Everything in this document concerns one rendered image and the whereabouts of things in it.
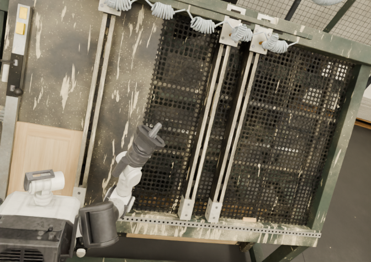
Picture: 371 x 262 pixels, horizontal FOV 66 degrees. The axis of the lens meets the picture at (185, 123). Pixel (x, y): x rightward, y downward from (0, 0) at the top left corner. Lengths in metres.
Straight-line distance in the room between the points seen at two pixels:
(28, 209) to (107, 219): 0.27
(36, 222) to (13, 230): 0.07
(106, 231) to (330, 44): 1.49
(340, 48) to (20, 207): 1.73
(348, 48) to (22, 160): 1.86
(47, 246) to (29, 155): 0.71
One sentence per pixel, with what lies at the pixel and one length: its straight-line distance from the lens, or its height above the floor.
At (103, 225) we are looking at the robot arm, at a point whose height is 1.34.
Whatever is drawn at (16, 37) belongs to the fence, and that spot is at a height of 1.58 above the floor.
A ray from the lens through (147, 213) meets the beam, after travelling 1.71.
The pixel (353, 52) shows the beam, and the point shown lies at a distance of 1.94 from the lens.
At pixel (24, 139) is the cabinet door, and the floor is 1.16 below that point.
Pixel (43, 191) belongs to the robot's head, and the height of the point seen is 1.40.
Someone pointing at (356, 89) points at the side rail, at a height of 1.70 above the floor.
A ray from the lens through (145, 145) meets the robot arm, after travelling 1.11.
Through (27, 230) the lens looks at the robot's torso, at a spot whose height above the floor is 1.40.
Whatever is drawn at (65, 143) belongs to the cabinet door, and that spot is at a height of 1.17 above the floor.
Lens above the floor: 2.36
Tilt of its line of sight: 40 degrees down
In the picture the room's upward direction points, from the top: 23 degrees clockwise
